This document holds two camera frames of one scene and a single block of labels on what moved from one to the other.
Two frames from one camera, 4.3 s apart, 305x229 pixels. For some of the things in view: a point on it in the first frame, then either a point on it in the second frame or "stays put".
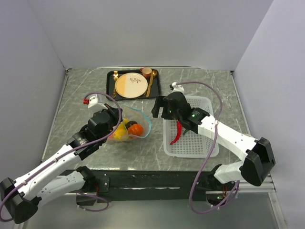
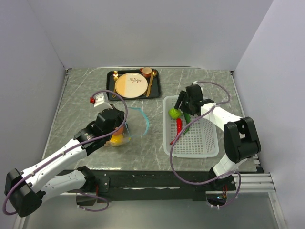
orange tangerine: [135, 129] -> [119, 132]
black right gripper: [160, 101] -> [183, 95]
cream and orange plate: [131, 85] stays put
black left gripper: [115, 112] stays put
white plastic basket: [192, 145] stays put
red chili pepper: [179, 131] stays put
